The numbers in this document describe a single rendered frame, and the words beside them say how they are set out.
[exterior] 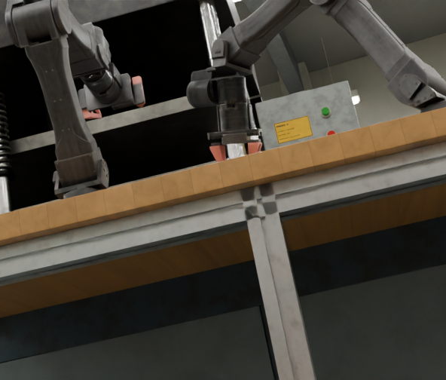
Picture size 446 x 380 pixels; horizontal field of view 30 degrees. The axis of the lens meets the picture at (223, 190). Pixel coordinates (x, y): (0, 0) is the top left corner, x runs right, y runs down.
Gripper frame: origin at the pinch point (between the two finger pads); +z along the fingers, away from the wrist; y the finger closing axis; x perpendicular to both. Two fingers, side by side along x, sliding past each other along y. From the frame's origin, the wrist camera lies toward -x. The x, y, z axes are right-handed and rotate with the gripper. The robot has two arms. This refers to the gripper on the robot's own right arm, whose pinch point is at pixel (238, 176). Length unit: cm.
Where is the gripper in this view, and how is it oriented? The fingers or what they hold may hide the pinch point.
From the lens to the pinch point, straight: 163.5
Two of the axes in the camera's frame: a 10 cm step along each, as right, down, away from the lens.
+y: -9.8, 0.7, 1.7
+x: -1.6, 0.6, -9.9
